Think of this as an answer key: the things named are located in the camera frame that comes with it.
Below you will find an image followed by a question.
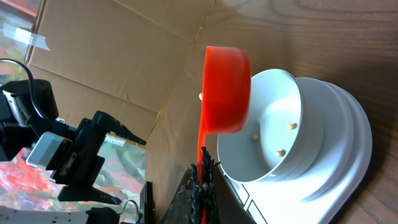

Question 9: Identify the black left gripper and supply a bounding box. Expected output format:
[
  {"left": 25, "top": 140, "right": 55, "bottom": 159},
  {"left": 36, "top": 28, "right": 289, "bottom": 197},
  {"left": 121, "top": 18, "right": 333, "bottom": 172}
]
[{"left": 51, "top": 111, "right": 146, "bottom": 205}]

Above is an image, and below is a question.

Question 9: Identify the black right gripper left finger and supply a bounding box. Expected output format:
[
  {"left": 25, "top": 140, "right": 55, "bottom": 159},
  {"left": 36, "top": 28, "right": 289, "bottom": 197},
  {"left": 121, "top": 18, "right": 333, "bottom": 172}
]
[{"left": 161, "top": 164, "right": 202, "bottom": 224}]

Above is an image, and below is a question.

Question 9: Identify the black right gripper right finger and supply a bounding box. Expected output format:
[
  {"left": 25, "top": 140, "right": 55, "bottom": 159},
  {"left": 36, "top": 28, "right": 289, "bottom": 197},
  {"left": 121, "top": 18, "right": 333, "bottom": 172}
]
[{"left": 201, "top": 146, "right": 256, "bottom": 224}]

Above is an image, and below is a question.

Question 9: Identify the red measuring scoop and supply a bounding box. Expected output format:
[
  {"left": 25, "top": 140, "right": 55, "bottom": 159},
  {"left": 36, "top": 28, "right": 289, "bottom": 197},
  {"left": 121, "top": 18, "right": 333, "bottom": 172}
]
[{"left": 196, "top": 46, "right": 251, "bottom": 223}]

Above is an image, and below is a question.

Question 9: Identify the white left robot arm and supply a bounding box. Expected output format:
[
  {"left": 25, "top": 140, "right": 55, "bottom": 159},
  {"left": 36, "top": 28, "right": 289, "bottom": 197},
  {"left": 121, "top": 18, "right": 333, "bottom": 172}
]
[{"left": 1, "top": 80, "right": 146, "bottom": 205}]

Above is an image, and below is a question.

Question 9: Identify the white round bowl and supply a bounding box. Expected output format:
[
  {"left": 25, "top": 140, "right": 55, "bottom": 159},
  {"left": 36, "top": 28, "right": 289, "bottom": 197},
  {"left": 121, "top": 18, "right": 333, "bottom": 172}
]
[{"left": 217, "top": 69, "right": 324, "bottom": 183}]

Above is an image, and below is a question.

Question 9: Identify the white digital kitchen scale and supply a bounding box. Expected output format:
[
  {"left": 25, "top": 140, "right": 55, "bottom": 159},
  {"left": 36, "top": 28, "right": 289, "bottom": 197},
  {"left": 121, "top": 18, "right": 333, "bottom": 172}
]
[{"left": 220, "top": 77, "right": 373, "bottom": 223}]

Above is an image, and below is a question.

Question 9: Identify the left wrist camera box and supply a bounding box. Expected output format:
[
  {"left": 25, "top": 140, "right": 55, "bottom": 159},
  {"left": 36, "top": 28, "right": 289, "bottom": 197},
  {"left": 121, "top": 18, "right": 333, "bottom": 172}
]
[{"left": 26, "top": 132, "right": 73, "bottom": 170}]

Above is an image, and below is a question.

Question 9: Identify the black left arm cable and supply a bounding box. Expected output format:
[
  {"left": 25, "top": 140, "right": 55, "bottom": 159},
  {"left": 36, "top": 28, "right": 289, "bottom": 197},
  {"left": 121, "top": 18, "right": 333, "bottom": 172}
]
[{"left": 0, "top": 58, "right": 50, "bottom": 121}]

